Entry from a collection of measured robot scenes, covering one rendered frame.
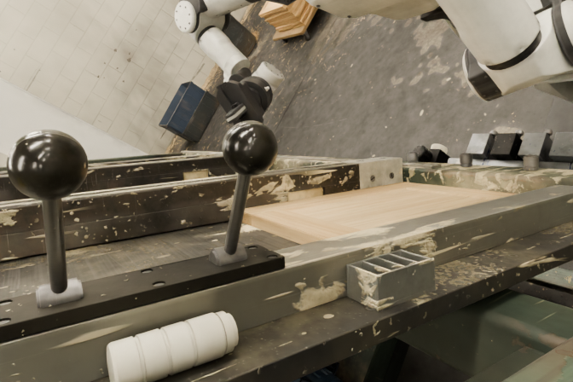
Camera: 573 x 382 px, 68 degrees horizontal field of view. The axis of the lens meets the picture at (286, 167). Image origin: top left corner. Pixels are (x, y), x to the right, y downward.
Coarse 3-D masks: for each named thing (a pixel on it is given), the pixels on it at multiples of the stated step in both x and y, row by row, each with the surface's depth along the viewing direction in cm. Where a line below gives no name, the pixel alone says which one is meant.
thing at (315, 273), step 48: (528, 192) 61; (336, 240) 41; (384, 240) 40; (432, 240) 43; (480, 240) 48; (240, 288) 32; (288, 288) 34; (336, 288) 37; (48, 336) 25; (96, 336) 27
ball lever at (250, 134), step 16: (240, 128) 27; (256, 128) 27; (224, 144) 28; (240, 144) 27; (256, 144) 27; (272, 144) 28; (240, 160) 27; (256, 160) 27; (272, 160) 28; (240, 176) 29; (240, 192) 30; (240, 208) 31; (240, 224) 32; (224, 256) 33; (240, 256) 33
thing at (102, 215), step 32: (352, 160) 91; (384, 160) 89; (96, 192) 63; (128, 192) 62; (160, 192) 64; (192, 192) 67; (224, 192) 70; (256, 192) 73; (288, 192) 77; (0, 224) 54; (32, 224) 56; (64, 224) 58; (96, 224) 60; (128, 224) 62; (160, 224) 65; (192, 224) 67; (0, 256) 54
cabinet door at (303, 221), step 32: (352, 192) 82; (384, 192) 81; (416, 192) 80; (448, 192) 76; (480, 192) 75; (256, 224) 65; (288, 224) 58; (320, 224) 57; (352, 224) 57; (384, 224) 56
